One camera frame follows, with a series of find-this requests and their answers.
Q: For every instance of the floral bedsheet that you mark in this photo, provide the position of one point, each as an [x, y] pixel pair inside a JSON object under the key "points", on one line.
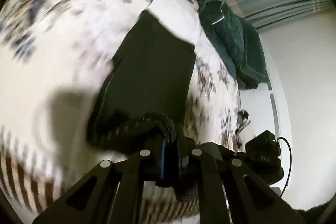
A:
{"points": [[65, 43]]}

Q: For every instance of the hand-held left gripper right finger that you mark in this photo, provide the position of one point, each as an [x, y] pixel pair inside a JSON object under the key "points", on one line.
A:
{"points": [[181, 161]]}

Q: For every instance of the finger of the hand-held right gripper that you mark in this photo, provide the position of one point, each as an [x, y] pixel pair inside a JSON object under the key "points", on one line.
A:
{"points": [[223, 149]]}

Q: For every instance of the white headboard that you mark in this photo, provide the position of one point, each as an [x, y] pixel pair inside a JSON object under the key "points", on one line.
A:
{"points": [[282, 108]]}

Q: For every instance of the dark crumpled clothes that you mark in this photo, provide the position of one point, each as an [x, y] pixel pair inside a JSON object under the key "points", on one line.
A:
{"points": [[242, 121]]}

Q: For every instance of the white folded cloth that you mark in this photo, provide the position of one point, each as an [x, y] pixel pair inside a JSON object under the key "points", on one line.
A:
{"points": [[178, 19]]}

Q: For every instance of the teal pillow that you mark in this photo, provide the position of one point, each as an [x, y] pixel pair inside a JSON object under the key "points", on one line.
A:
{"points": [[248, 56]]}

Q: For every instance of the teal fleece blanket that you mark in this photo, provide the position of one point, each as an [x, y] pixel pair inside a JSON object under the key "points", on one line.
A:
{"points": [[213, 16]]}

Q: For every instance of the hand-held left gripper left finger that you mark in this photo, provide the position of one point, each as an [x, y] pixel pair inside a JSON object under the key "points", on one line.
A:
{"points": [[162, 161]]}

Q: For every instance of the dark striped sweater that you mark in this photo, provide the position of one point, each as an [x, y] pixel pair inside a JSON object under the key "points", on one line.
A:
{"points": [[152, 69]]}

